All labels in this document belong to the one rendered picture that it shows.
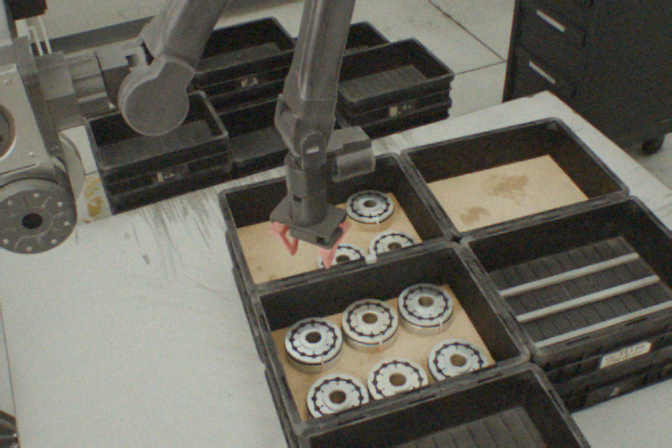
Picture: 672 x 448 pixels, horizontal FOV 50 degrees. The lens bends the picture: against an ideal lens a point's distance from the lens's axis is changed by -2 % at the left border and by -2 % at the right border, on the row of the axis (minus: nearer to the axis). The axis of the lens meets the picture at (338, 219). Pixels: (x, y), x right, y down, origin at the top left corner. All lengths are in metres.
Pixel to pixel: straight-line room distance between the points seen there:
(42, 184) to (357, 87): 1.65
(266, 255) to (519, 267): 0.51
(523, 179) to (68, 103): 1.13
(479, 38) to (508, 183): 2.42
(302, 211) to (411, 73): 1.73
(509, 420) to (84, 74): 0.85
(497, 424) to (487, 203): 0.56
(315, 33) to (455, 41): 3.12
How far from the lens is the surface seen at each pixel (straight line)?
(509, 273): 1.50
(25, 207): 1.23
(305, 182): 1.04
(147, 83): 0.86
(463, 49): 3.97
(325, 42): 0.94
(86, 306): 1.70
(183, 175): 2.33
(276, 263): 1.51
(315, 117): 0.98
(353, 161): 1.06
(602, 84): 2.85
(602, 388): 1.45
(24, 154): 0.90
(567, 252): 1.57
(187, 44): 0.88
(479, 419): 1.28
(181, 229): 1.82
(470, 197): 1.66
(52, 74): 0.87
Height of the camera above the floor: 1.89
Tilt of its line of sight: 42 degrees down
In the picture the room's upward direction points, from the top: 2 degrees counter-clockwise
